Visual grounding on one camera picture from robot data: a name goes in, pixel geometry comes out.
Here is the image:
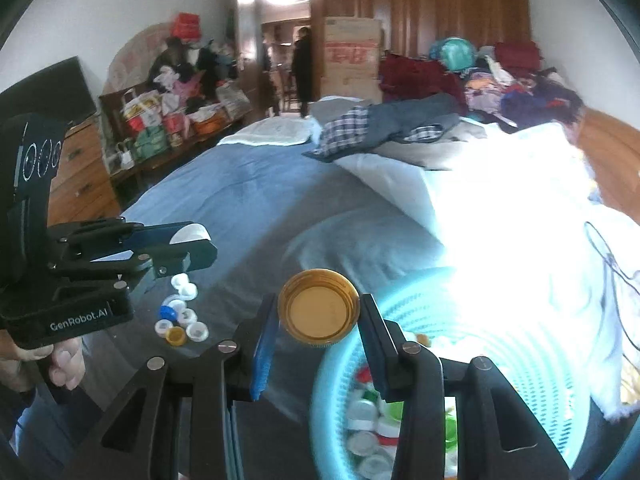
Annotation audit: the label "gold cap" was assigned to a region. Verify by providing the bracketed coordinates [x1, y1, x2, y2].
[278, 269, 360, 347]

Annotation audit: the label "small white cap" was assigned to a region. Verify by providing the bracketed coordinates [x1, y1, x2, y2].
[169, 223, 210, 245]

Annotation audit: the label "left human hand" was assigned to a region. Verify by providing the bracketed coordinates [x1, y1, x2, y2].
[1, 330, 86, 392]

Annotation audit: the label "wooden drawer dresser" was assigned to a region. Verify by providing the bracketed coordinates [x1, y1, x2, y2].
[48, 118, 122, 226]

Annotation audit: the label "blue bottle cap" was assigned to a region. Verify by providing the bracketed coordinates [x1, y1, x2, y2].
[158, 304, 178, 323]

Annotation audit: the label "turquoise perforated plastic basket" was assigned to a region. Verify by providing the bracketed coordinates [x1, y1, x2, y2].
[310, 269, 589, 479]

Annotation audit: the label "blue grey bed blanket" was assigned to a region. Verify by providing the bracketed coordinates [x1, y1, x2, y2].
[79, 142, 452, 411]

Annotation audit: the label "black television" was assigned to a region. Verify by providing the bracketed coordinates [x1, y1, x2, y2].
[0, 56, 96, 127]

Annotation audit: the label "cluttered bags on bench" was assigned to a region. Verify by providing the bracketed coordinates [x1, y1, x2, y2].
[99, 13, 236, 174]

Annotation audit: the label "white duvet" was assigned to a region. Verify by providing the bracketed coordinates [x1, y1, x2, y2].
[340, 122, 639, 420]

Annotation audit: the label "white pillow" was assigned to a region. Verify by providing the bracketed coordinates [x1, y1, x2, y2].
[219, 116, 322, 146]

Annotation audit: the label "plaid and denim clothing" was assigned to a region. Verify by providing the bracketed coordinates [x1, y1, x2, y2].
[305, 93, 462, 162]

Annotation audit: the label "person in dark clothes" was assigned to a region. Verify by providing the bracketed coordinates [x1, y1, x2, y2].
[291, 26, 312, 118]

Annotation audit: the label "pile of clothes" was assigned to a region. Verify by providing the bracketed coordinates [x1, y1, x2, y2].
[378, 41, 585, 133]

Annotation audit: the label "wooden headboard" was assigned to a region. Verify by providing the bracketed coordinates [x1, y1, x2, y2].
[578, 108, 640, 222]

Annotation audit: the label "teal round ball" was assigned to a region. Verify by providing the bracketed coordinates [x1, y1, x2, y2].
[428, 37, 477, 73]

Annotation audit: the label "cardboard box red print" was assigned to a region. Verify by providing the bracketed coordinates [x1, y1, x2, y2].
[320, 16, 383, 104]

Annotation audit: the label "black cable on duvet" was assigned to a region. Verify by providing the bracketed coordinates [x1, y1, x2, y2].
[583, 220, 640, 354]

